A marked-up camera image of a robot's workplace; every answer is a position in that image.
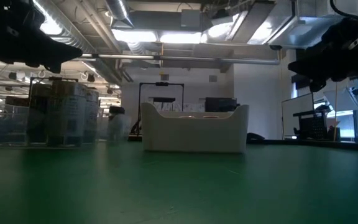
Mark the black perforated cart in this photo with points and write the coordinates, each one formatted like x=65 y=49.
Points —
x=312 y=126

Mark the round silver air duct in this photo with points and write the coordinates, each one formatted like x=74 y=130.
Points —
x=120 y=12

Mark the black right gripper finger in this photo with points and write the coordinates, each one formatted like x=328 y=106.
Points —
x=312 y=62

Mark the grey ceiling box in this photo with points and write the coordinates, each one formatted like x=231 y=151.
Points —
x=190 y=18

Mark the black-lidded spice jar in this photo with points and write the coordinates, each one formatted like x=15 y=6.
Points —
x=117 y=109

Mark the dark brown box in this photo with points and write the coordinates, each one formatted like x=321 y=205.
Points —
x=15 y=101

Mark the dark ceiling camera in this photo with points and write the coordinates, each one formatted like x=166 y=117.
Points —
x=275 y=47

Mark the black table clamp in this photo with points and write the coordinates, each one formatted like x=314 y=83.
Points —
x=255 y=137

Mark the black monitor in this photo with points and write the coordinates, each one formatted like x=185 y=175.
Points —
x=221 y=104

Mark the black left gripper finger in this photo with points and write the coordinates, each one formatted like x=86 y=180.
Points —
x=61 y=51

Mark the long ceiling pipe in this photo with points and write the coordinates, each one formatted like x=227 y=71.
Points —
x=191 y=58

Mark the black metal table frame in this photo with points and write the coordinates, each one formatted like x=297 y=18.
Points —
x=322 y=144

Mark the white plastic bin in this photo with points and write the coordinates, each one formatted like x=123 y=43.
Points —
x=194 y=133

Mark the ceiling light panel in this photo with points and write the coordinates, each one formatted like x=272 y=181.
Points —
x=157 y=36

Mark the white board screen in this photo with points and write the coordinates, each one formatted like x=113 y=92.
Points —
x=297 y=113

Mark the green table mat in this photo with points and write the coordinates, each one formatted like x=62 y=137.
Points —
x=179 y=186

